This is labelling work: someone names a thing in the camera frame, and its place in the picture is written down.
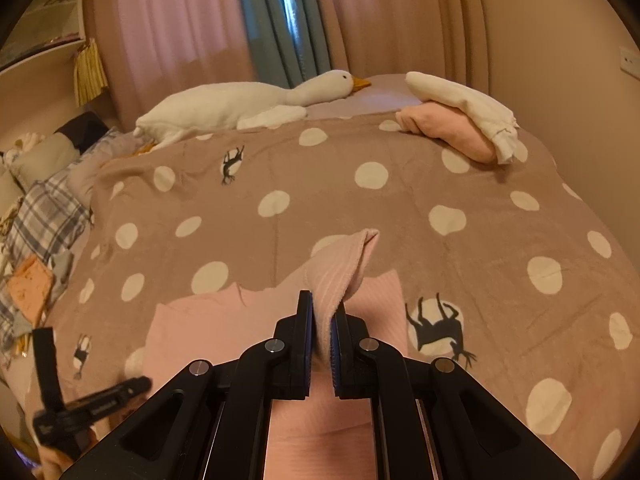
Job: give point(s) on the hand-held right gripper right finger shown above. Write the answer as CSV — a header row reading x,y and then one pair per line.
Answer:
x,y
345,345

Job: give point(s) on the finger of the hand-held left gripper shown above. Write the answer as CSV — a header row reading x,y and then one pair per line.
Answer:
x,y
110,400
45,360

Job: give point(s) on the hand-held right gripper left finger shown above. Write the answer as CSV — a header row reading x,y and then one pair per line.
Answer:
x,y
300,340

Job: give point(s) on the pink knit sweater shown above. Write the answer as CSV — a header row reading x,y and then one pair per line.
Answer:
x,y
210,330

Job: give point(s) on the blue plaid cloth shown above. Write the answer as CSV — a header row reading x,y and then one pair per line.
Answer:
x,y
10,320

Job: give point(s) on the folded orange cloth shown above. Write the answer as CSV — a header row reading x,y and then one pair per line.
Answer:
x,y
32,285

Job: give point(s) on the grey blue garment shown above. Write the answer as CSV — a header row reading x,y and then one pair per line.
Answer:
x,y
62,275

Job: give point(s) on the polka dot blanket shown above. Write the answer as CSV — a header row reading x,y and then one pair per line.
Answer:
x,y
400,240

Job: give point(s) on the plaid pillow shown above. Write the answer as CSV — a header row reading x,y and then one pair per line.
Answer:
x,y
45,220

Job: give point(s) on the beige pillow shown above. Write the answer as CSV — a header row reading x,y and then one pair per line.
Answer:
x,y
45,155

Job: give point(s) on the lilac ruffled pillow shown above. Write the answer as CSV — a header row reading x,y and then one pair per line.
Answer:
x,y
100,160

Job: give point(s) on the small plush toys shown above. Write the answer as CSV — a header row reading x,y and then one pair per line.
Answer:
x,y
27,141

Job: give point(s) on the dark pillow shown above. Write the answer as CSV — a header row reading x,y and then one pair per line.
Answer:
x,y
82,127

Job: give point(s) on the folded pink garment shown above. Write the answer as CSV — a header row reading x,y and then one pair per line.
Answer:
x,y
445,127

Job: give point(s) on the white goose plush toy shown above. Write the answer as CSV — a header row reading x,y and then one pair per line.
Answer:
x,y
215,105

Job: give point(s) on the bed with lilac sheet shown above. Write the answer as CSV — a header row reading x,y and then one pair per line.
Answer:
x,y
370,95

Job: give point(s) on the folded white garment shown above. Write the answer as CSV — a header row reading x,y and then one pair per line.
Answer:
x,y
465,95

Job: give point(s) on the straw tassel hanging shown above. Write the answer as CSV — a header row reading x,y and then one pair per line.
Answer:
x,y
90,72

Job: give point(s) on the blue curtain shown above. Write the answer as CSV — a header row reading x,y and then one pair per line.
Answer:
x,y
265,20

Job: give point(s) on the pink curtain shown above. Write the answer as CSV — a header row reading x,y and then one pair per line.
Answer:
x,y
400,10
175,25

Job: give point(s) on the white wall shelf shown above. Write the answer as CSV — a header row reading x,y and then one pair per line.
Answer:
x,y
40,20

